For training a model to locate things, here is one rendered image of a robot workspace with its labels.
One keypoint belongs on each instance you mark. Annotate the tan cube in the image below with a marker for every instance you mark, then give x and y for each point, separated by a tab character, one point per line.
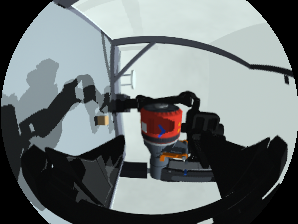
102	120

